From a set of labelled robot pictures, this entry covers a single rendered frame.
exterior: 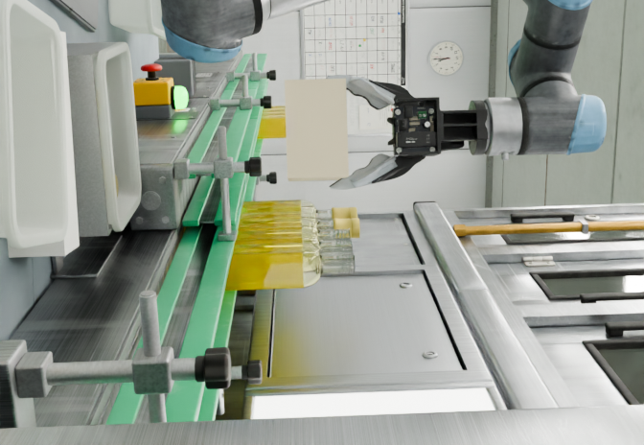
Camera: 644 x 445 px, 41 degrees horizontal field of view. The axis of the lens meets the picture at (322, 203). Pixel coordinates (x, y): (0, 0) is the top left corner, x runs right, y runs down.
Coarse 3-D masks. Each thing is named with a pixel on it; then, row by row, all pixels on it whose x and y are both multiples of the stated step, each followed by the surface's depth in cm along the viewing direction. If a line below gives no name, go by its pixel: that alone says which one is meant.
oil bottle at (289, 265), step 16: (240, 256) 124; (256, 256) 124; (272, 256) 124; (288, 256) 124; (304, 256) 124; (320, 256) 126; (240, 272) 124; (256, 272) 124; (272, 272) 124; (288, 272) 124; (304, 272) 125; (320, 272) 126; (240, 288) 125; (256, 288) 125; (272, 288) 125; (288, 288) 125
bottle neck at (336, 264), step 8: (328, 256) 126; (336, 256) 126; (344, 256) 126; (352, 256) 126; (328, 264) 126; (336, 264) 126; (344, 264) 126; (352, 264) 126; (328, 272) 127; (336, 272) 127; (344, 272) 127; (352, 272) 127
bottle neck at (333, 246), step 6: (342, 240) 132; (324, 246) 131; (330, 246) 131; (336, 246) 131; (342, 246) 131; (348, 246) 131; (324, 252) 131; (330, 252) 131; (336, 252) 131; (342, 252) 131; (348, 252) 131
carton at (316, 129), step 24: (288, 96) 104; (312, 96) 104; (336, 96) 104; (288, 120) 104; (312, 120) 104; (336, 120) 104; (288, 144) 104; (312, 144) 104; (336, 144) 104; (288, 168) 104; (312, 168) 104; (336, 168) 104
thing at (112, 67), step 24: (120, 48) 109; (96, 72) 100; (120, 72) 115; (96, 96) 101; (120, 96) 116; (120, 120) 117; (120, 144) 118; (120, 168) 119; (120, 192) 119; (120, 216) 109
